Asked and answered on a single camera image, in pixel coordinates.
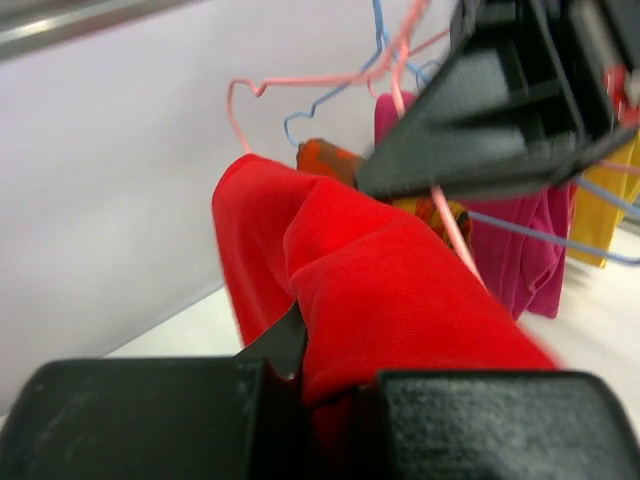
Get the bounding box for red trousers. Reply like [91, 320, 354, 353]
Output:
[212, 154, 554, 478]

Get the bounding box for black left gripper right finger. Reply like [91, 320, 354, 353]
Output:
[349, 370, 639, 479]

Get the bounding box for pink hanger with red trousers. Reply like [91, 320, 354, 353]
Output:
[226, 0, 484, 285]

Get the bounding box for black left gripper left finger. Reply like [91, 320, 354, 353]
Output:
[1, 306, 307, 479]

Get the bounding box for blue hanger with patterned trousers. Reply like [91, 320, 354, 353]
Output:
[283, 0, 640, 265]

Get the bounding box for aluminium hanging rail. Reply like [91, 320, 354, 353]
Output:
[1, 0, 191, 61]

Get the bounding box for pink hanger with magenta trousers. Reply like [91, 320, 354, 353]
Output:
[365, 1, 450, 117]

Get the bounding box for magenta trousers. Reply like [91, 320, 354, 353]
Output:
[373, 91, 576, 321]

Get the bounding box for yellow trousers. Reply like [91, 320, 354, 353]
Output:
[569, 135, 639, 251]

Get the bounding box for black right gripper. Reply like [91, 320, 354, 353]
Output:
[356, 1, 638, 199]

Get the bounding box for orange black patterned trousers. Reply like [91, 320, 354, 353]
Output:
[296, 138, 472, 248]

